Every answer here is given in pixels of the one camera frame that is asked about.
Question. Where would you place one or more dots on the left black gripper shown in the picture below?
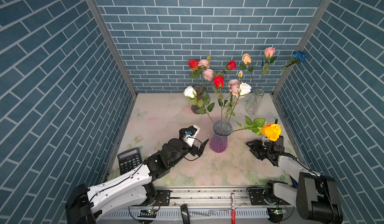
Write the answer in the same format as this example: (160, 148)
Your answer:
(193, 151)

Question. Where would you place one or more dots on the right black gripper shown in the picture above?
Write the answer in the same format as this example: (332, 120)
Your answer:
(254, 146)

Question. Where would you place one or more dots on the orange rose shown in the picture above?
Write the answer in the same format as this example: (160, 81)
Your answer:
(260, 127)

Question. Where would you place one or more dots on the blue purple gradient vase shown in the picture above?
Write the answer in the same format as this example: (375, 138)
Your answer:
(222, 130)

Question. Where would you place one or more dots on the clear ribbed glass vase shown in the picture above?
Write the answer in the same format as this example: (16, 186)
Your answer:
(254, 101)

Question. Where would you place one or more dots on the small white flower spray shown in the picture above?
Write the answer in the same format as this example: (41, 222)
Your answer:
(205, 105)

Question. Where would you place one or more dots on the dark purple ribbed vase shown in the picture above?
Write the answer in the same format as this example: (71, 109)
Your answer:
(200, 90)

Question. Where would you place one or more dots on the pink peony spray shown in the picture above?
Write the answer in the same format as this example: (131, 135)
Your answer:
(232, 100)
(206, 73)

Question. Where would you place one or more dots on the cream white rose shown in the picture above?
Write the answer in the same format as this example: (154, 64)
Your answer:
(246, 65)

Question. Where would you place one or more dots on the light pink rose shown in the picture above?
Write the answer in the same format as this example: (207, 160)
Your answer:
(270, 58)

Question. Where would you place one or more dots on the blue rose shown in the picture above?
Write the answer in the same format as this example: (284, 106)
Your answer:
(297, 58)

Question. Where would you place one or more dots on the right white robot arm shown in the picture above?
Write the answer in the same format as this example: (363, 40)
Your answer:
(315, 196)

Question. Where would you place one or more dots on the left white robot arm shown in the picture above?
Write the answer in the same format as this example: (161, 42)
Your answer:
(79, 214)

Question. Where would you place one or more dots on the red marker pen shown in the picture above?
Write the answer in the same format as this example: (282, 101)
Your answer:
(233, 208)

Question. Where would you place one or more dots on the black calculator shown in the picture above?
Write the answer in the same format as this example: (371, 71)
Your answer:
(129, 160)

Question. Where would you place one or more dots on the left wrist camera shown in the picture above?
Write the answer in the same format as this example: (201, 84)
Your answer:
(189, 134)

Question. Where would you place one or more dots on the aluminium front rail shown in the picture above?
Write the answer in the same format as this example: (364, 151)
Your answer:
(207, 197)

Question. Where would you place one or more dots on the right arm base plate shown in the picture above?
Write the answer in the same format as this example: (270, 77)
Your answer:
(258, 198)

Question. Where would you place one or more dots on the black handle object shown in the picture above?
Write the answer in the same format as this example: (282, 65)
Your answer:
(185, 214)

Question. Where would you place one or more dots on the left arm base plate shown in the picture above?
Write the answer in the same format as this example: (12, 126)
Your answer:
(161, 199)

